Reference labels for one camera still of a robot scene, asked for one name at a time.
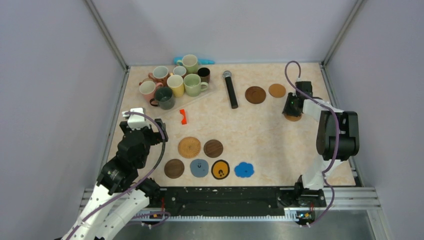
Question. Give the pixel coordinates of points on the orange black smiley coaster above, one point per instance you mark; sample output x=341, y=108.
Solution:
x=220, y=169

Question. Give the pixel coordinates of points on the dark wooden round coaster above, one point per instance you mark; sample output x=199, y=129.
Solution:
x=255, y=95

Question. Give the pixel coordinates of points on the grey smiley silicone coaster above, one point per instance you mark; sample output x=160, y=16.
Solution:
x=199, y=168

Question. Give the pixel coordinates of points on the light brown round coaster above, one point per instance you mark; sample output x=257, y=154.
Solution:
x=277, y=90

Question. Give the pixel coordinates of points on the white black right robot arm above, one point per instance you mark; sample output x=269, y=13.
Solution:
x=337, y=136

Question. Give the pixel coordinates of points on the dark walnut round coaster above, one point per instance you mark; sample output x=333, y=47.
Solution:
x=213, y=148

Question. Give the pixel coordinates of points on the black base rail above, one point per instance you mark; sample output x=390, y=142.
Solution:
x=235, y=201

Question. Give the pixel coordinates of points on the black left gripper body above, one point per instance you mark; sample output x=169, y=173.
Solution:
x=155, y=137

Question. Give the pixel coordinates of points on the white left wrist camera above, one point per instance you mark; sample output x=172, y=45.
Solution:
x=135, y=121

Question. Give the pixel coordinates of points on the dark green mug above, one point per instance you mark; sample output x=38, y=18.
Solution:
x=163, y=98

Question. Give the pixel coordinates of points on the sage green mug back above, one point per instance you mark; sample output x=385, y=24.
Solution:
x=190, y=63

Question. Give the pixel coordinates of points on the yellow mug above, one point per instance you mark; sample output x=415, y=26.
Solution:
x=176, y=83

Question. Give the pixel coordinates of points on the dark brown mug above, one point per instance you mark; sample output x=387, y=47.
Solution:
x=205, y=74

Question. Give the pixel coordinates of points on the orange plastic piece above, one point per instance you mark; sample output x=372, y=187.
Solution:
x=184, y=116

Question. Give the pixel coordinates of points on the blue cloud shaped coaster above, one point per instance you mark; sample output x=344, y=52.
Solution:
x=244, y=170

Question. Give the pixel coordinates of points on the tan wooden round coaster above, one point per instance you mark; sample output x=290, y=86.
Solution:
x=292, y=118

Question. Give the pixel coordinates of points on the black handheld microphone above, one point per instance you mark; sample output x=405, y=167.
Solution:
x=227, y=75

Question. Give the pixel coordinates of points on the light green mug front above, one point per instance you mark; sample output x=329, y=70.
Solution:
x=193, y=85

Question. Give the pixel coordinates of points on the brown mug white interior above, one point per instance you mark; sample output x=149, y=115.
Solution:
x=160, y=75

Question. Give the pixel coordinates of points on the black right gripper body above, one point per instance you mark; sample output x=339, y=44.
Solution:
x=289, y=108

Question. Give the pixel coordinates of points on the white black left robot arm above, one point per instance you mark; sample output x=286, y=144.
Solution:
x=115, y=198

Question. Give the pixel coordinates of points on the pink mug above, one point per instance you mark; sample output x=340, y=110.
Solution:
x=148, y=89

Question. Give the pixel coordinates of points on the light blue plastic object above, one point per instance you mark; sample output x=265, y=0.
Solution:
x=201, y=61

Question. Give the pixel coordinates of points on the small grey blue mug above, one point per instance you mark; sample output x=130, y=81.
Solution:
x=180, y=71

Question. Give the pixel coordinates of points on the walnut grooved round coaster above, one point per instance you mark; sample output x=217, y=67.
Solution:
x=174, y=168

